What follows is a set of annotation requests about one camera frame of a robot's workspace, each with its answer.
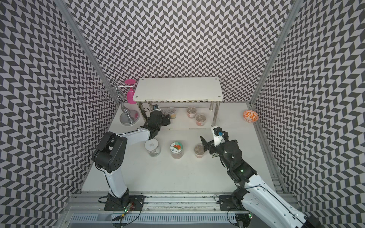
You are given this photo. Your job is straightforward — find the orange patterned bowl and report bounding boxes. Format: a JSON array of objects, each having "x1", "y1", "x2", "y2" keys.
[{"x1": 243, "y1": 110, "x2": 259, "y2": 123}]

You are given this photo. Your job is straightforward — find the aluminium corner post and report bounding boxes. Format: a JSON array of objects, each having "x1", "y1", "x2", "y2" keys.
[
  {"x1": 54, "y1": 0, "x2": 120, "y2": 105},
  {"x1": 249, "y1": 0, "x2": 304, "y2": 106}
]

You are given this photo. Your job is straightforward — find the small cup yellow label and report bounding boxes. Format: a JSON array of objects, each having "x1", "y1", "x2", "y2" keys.
[{"x1": 167, "y1": 107, "x2": 176, "y2": 119}]

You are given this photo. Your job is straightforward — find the white lid seed jar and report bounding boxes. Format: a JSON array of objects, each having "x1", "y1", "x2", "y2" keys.
[{"x1": 144, "y1": 138, "x2": 161, "y2": 157}]

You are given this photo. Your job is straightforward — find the right aluminium corner post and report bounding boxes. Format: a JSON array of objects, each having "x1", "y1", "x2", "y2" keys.
[{"x1": 249, "y1": 0, "x2": 304, "y2": 106}]

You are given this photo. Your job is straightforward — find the white two-tier shelf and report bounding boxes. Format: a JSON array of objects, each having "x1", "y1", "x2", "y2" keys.
[{"x1": 133, "y1": 78, "x2": 223, "y2": 130}]

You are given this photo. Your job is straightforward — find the left aluminium corner post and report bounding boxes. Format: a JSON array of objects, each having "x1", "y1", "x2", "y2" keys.
[{"x1": 54, "y1": 0, "x2": 120, "y2": 105}]

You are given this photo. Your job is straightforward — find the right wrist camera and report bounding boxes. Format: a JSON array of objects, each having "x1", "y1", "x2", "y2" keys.
[{"x1": 213, "y1": 127, "x2": 227, "y2": 137}]

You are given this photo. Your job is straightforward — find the pink upside-down cup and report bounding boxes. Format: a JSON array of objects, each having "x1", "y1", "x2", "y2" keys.
[{"x1": 125, "y1": 79, "x2": 136, "y2": 105}]

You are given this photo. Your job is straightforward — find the silver metal cup stand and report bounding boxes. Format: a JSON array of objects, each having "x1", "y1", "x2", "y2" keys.
[{"x1": 98, "y1": 79, "x2": 139, "y2": 126}]

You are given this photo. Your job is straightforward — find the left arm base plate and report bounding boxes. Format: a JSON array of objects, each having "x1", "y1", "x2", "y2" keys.
[{"x1": 104, "y1": 194, "x2": 145, "y2": 211}]

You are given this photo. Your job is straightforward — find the aluminium front rail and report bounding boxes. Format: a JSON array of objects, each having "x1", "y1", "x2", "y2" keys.
[{"x1": 61, "y1": 192, "x2": 263, "y2": 216}]

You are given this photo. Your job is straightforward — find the small cup front right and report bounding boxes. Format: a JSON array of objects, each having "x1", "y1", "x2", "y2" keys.
[{"x1": 195, "y1": 114, "x2": 206, "y2": 126}]

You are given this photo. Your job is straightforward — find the red jar with printed lid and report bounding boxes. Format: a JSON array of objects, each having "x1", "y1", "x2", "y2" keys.
[{"x1": 170, "y1": 142, "x2": 183, "y2": 159}]

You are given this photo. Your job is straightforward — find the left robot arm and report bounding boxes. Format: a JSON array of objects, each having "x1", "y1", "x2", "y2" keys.
[{"x1": 92, "y1": 110, "x2": 171, "y2": 199}]

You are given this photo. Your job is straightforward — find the small cup back right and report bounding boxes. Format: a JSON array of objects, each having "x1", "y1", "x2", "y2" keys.
[{"x1": 186, "y1": 106, "x2": 197, "y2": 119}]

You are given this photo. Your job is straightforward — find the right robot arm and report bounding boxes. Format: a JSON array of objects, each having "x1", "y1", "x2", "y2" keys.
[{"x1": 201, "y1": 126, "x2": 322, "y2": 228}]

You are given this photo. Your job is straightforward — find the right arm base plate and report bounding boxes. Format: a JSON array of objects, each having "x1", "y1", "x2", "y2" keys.
[{"x1": 219, "y1": 195, "x2": 244, "y2": 211}]

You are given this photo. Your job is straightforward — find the clear cup orange contents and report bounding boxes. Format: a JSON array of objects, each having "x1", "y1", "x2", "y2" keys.
[{"x1": 194, "y1": 144, "x2": 205, "y2": 158}]

